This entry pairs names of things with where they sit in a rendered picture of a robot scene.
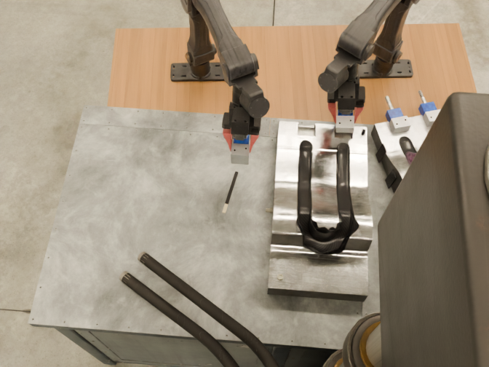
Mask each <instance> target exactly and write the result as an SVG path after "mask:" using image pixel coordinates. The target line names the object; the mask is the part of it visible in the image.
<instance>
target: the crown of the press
mask: <svg viewBox="0 0 489 367"><path fill-rule="evenodd" d="M378 263H379V288H380V312H381V360H382V367H489V94H486V93H475V92H453V93H452V94H451V95H449V96H448V97H447V99H446V101H445V103H444V105H443V106H442V108H441V110H440V112H439V113H438V115H437V118H436V119H435V121H434V123H433V125H432V126H431V128H430V130H429V132H428V133H427V135H426V137H425V139H424V141H423V143H422V144H421V146H420V148H419V150H418V152H417V154H416V155H415V157H414V159H413V161H412V162H411V164H410V167H409V168H408V169H407V172H406V174H405V175H404V177H403V179H402V181H401V182H400V184H399V186H398V188H397V190H396V192H395V193H394V195H393V197H392V199H391V201H390V203H389V204H388V206H387V208H386V209H385V211H384V213H383V215H382V216H381V219H380V221H379V222H378Z"/></svg>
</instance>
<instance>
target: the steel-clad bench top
mask: <svg viewBox="0 0 489 367"><path fill-rule="evenodd" d="M270 120H271V123H270ZM222 121H223V114H206V113H195V112H184V111H163V110H153V109H141V108H121V107H110V106H89V105H84V108H83V111H82V114H81V119H80V123H79V127H78V130H77V134H76V139H75V142H74V145H73V150H72V153H71V158H70V162H69V165H68V169H67V173H66V176H65V181H64V184H63V189H62V192H61V195H60V201H59V204H58V207H57V212H56V215H55V220H54V224H53V227H52V231H51V235H50V238H49V243H48V246H47V252H46V254H45V257H44V263H43V266H42V269H41V274H40V277H39V282H38V285H37V289H36V294H35V296H34V300H33V305H32V308H31V313H30V317H29V319H28V324H37V325H53V326H62V327H72V328H88V329H98V330H107V331H123V332H133V333H141V334H158V335H167V336H184V337H193V336H192V335H191V334H190V333H188V332H187V331H185V330H184V329H183V328H181V327H180V326H179V325H178V324H177V323H175V322H174V321H172V320H171V319H169V318H168V317H167V316H166V315H165V314H163V313H162V312H160V311H159V310H158V309H157V308H156V307H154V306H153V305H152V304H150V303H149V302H147V301H146V300H145V299H144V298H142V297H141V296H139V295H138V294H137V293H136V292H134V291H133V290H132V289H131V288H129V287H128V286H126V285H125V284H124V283H123V282H122V281H120V280H119V276H120V274H121V273H122V272H125V271H127V272H128V273H130V274H131V275H132V276H133V277H135V278H136V279H138V280H139V281H141V282H142V283H143V284H144V285H146V286H147V287H148V288H150V289H151V290H152V291H153V292H155V293H156V294H158V295H159V296H161V297H162V298H163V299H164V300H165V301H167V302H168V303H170V304H171V305H173V306H174V307H175V308H176V309H178V310H179V311H180V312H182V313H183V314H184V315H186V316H187V317H189V318H190V319H191V320H193V321H194V322H195V323H196V324H198V325H199V326H201V327H202V328H203V329H204V330H206V331H207V332H208V333H209V334H210V335H212V336H213V337H214V338H215V339H219V340H228V341H237V342H242V340H241V339H239V338H238V337H237V336H235V335H234V334H232V332H230V331H229V330H228V329H226V328H225V327H224V326H222V325H221V324H220V323H219V322H217V321H216V320H215V319H213V318H212V317H210V316H209V315H208V314H207V313H206V312H204V311H203V310H202V309H200V308H199V307H198V306H197V305H195V304H194V303H193V302H192V301H190V300H189V299H187V298H186V297H185V296H184V295H183V294H181V293H180V292H178V291H177V290H176V289H174V288H173V287H172V286H171V285H170V284H168V283H167V282H165V281H164V280H163V279H162V278H161V277H159V276H158V275H156V274H155V273H154V272H152V271H151V270H150V269H149V268H148V267H146V266H145V265H144V264H142V263H141V262H140V261H138V255H139V254H140V253H141V252H143V251H145V252H146V253H147V254H148V255H150V256H151V257H153V258H154V259H156V260H157V261H158V262H159V263H160V264H162V265H163V266H164V267H166V268H167V269H169V270H170V271H171V272H172V273H174V274H175V275H177V276H178V277H179V278H180V279H181V280H183V281H184V282H186V283H187V284H189V285H190V286H191V287H192V288H193V289H195V290H196V291H198V292H199V293H200V294H202V295H203V296H204V297H205V298H207V299H208V300H210V301H211V302H212V303H213V304H215V305H216V306H217V307H219V308H220V309H222V310H223V311H224V312H225V313H226V314H228V315H229V316H231V317H232V318H233V319H235V320H236V321H237V322H238V323H240V324H241V325H243V326H244V327H245V328H246V329H247V330H249V331H250V332H251V333H253V334H254V335H255V336H256V337H257V338H258V339H259V340H260V341H261V342H262V343H263V344H280V345H289V346H298V347H315V348H324V349H333V350H340V349H343V343H344V341H345V339H346V336H347V334H348V333H349V332H350V330H351V329H352V328H353V327H354V325H355V324H356V323H357V321H358V320H360V319H361V318H363V317H364V316H366V315H369V314H371V313H374V312H380V288H379V263H378V222H379V221H380V219H381V216H382V215H383V213H384V211H385V209H386V208H387V206H388V204H389V203H390V201H391V199H392V197H393V195H394V192H393V190H392V188H391V187H390V188H389V189H388V187H387V185H386V182H385V180H386V178H387V174H386V171H385V170H384V167H383V164H382V161H380V162H379V163H378V159H377V157H376V153H377V151H378V150H377V148H376V146H375V143H374V140H373V137H372V135H371V132H372V130H373V127H374V125H366V124H354V126H358V127H367V188H368V196H369V201H370V208H371V213H372V218H373V241H372V243H371V245H370V247H369V250H368V252H367V275H368V297H367V298H366V299H365V301H364V302H363V301H345V300H335V299H318V298H309V297H299V296H282V295H272V294H267V290H268V278H269V256H270V244H271V222H272V213H268V212H266V208H272V207H273V199H274V177H275V166H276V154H277V134H278V126H279V121H284V122H299V125H309V126H314V124H315V123H316V124H327V125H335V127H336V123H334V122H323V121H312V120H302V119H280V118H270V117H261V130H260V132H259V137H258V139H257V141H256V142H255V143H254V145H253V147H252V150H251V152H250V158H249V164H248V165H243V164H232V163H231V152H230V149H229V147H228V143H227V141H226V139H225V138H224V136H223V128H222ZM269 130H270V133H269ZM235 171H237V172H238V175H237V177H236V182H235V184H234V188H233V191H232V193H231V198H230V200H229V203H228V207H227V210H226V213H222V211H223V207H224V205H225V202H226V198H227V196H228V192H229V189H230V186H231V182H232V180H233V177H234V174H235ZM193 338H194V337H193Z"/></svg>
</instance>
